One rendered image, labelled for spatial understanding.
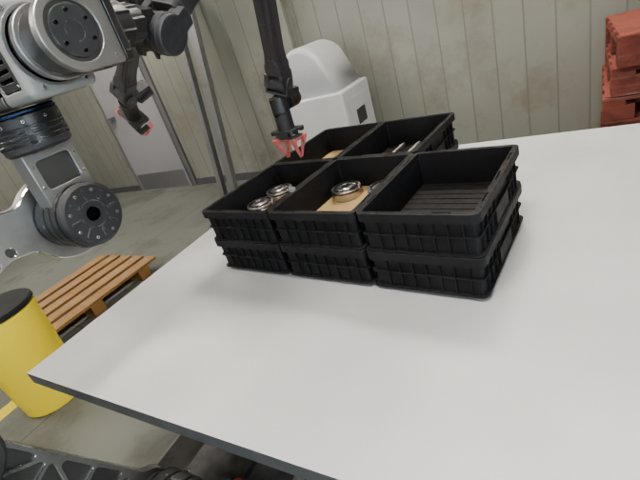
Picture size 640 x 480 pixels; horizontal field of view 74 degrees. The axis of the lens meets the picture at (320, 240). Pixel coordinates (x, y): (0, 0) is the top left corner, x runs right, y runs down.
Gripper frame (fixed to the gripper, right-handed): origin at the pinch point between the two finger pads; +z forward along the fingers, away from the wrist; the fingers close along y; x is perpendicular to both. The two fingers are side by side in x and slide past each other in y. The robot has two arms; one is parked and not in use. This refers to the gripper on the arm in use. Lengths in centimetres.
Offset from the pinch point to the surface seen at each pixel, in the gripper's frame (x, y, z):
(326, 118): -159, 125, 32
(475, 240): 21, -70, 12
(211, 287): 42, 13, 29
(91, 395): 88, 5, 29
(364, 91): -202, 115, 25
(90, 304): 40, 205, 92
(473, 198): -4, -59, 15
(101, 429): 85, 92, 101
